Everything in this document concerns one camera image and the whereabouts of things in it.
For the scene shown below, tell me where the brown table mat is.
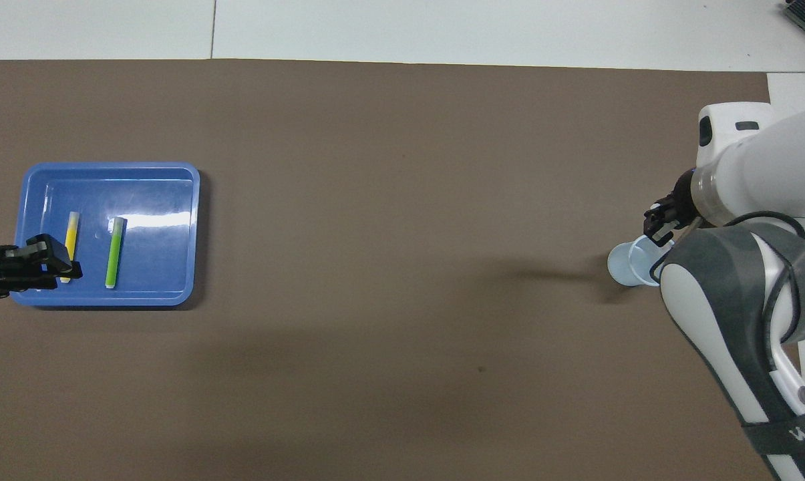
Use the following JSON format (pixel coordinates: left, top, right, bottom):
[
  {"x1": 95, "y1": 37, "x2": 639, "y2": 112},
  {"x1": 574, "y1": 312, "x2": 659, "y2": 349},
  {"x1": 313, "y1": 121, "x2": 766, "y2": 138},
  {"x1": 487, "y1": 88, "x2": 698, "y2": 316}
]
[{"x1": 0, "y1": 59, "x2": 805, "y2": 481}]

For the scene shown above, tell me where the blue plastic tray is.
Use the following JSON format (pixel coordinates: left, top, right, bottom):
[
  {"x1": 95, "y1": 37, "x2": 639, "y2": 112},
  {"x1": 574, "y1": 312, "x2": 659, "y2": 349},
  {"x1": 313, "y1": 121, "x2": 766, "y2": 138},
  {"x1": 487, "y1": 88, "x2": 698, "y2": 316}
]
[{"x1": 9, "y1": 162, "x2": 201, "y2": 307}]

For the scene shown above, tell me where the green highlighter pen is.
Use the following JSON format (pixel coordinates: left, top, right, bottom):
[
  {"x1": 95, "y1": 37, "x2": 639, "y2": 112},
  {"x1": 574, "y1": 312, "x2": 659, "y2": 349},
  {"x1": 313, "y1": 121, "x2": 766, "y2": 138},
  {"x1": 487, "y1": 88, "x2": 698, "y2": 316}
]
[{"x1": 105, "y1": 216, "x2": 128, "y2": 289}]

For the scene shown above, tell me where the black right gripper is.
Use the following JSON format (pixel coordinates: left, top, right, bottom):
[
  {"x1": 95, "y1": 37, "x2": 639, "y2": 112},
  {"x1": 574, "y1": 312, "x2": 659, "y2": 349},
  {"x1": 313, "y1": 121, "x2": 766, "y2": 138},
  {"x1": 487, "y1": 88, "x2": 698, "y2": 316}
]
[{"x1": 643, "y1": 170, "x2": 701, "y2": 243}]

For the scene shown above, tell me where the translucent plastic cup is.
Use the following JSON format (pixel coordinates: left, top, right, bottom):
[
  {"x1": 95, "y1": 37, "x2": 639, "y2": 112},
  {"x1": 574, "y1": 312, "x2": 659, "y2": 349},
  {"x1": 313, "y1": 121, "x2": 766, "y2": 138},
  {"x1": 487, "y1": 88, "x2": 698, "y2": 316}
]
[{"x1": 607, "y1": 234, "x2": 677, "y2": 288}]

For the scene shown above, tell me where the yellow highlighter pen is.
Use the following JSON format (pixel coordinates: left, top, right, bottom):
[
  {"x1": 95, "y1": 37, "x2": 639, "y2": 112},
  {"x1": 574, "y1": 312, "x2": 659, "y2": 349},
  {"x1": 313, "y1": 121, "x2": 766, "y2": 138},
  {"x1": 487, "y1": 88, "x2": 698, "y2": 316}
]
[{"x1": 59, "y1": 211, "x2": 82, "y2": 284}]

